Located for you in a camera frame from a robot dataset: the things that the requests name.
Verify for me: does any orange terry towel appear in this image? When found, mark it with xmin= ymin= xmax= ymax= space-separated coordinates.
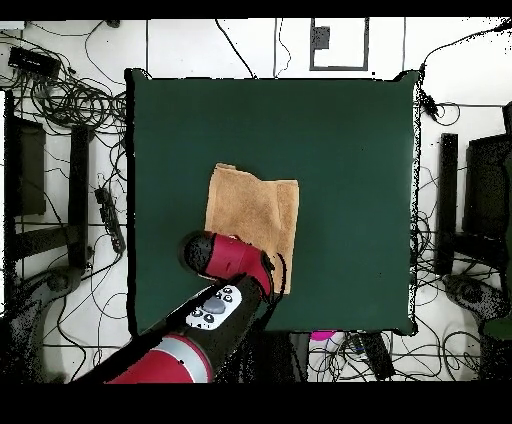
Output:
xmin=203 ymin=162 xmax=300 ymax=296

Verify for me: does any dark green tablecloth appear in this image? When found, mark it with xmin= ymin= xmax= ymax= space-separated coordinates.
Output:
xmin=124 ymin=66 xmax=421 ymax=338

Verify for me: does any black power strip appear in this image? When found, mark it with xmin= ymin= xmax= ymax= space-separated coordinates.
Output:
xmin=94 ymin=186 xmax=127 ymax=255
xmin=356 ymin=330 xmax=397 ymax=381

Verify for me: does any black upright bar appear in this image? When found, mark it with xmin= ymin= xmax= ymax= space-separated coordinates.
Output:
xmin=67 ymin=124 xmax=91 ymax=269
xmin=434 ymin=132 xmax=460 ymax=276

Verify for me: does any black power adapter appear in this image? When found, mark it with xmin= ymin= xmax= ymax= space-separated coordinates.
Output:
xmin=419 ymin=89 xmax=440 ymax=123

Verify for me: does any grey stand foot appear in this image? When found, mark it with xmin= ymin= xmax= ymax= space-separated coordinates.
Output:
xmin=441 ymin=273 xmax=511 ymax=321
xmin=7 ymin=266 xmax=85 ymax=383

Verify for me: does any dark brown box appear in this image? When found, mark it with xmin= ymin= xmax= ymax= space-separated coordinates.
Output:
xmin=14 ymin=116 xmax=48 ymax=217

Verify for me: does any dark cabinet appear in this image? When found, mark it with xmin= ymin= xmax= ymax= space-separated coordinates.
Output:
xmin=461 ymin=133 xmax=512 ymax=241

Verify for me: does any black electronics box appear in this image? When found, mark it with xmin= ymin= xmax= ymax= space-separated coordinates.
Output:
xmin=7 ymin=45 xmax=62 ymax=79

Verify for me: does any grey rectangular floor frame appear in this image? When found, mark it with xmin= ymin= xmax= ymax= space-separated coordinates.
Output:
xmin=308 ymin=17 xmax=370 ymax=72

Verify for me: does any tangled black cable bundle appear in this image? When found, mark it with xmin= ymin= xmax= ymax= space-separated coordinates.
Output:
xmin=0 ymin=29 xmax=129 ymax=137

